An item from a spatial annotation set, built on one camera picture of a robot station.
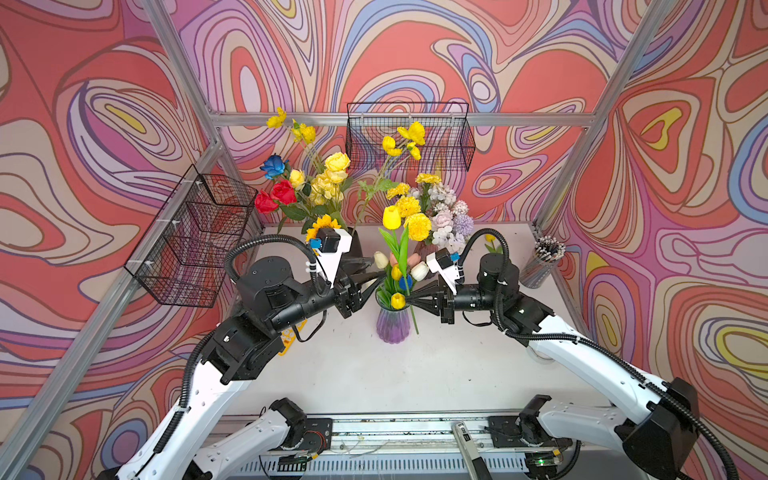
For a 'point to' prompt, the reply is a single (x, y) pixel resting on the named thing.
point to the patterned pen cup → (548, 249)
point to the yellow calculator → (288, 336)
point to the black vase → (355, 247)
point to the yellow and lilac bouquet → (429, 209)
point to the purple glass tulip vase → (392, 325)
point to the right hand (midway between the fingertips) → (409, 307)
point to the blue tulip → (403, 283)
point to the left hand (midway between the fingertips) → (380, 270)
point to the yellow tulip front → (497, 250)
